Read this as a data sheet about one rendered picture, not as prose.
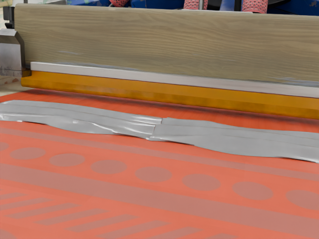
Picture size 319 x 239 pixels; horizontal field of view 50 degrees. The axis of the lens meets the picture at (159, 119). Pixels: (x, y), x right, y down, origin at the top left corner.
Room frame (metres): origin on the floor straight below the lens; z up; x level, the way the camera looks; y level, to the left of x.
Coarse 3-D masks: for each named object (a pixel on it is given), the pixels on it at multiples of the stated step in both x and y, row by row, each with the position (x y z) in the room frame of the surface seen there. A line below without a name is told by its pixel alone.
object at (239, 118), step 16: (192, 112) 0.26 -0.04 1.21; (208, 112) 0.26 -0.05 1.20; (224, 112) 0.26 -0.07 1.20; (240, 112) 0.27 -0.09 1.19; (256, 128) 0.21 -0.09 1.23; (272, 128) 0.21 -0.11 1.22; (288, 128) 0.21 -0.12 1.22; (304, 128) 0.21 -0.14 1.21; (160, 144) 0.17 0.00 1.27; (176, 144) 0.17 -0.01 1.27; (240, 160) 0.14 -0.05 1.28; (256, 160) 0.14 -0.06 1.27; (272, 160) 0.14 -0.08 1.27; (288, 160) 0.14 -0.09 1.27
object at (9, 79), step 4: (0, 76) 0.39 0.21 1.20; (4, 76) 0.39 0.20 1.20; (8, 76) 0.40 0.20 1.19; (0, 80) 0.38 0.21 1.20; (4, 80) 0.39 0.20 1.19; (8, 80) 0.39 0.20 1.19; (12, 80) 0.40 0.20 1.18; (16, 80) 0.41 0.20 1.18; (20, 80) 0.41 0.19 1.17; (0, 84) 0.38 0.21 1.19
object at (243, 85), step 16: (32, 64) 0.33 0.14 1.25; (48, 64) 0.32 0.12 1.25; (64, 64) 0.32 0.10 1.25; (144, 80) 0.28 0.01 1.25; (160, 80) 0.28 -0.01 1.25; (176, 80) 0.27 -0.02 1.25; (192, 80) 0.27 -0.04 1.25; (208, 80) 0.26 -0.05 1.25; (224, 80) 0.26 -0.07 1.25; (240, 80) 0.26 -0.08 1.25; (304, 96) 0.23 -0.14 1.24
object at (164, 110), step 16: (0, 96) 0.31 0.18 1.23; (16, 96) 0.31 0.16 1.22; (32, 96) 0.32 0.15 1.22; (48, 96) 0.32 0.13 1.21; (64, 96) 0.32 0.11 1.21; (80, 96) 0.32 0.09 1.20; (96, 96) 0.33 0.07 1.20; (128, 112) 0.26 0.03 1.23; (144, 112) 0.26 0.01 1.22; (160, 112) 0.26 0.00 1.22; (176, 112) 0.26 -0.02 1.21; (32, 128) 0.20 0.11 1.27; (48, 128) 0.20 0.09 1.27; (144, 144) 0.17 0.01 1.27
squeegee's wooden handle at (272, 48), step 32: (32, 32) 0.36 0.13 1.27; (64, 32) 0.35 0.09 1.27; (96, 32) 0.34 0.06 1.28; (128, 32) 0.33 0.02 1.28; (160, 32) 0.31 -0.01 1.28; (192, 32) 0.30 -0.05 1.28; (224, 32) 0.29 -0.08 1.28; (256, 32) 0.28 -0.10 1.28; (288, 32) 0.27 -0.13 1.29; (96, 64) 0.32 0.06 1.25; (128, 64) 0.31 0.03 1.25; (160, 64) 0.30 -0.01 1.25; (192, 64) 0.29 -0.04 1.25; (224, 64) 0.28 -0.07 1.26; (256, 64) 0.27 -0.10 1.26; (288, 64) 0.26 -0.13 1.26
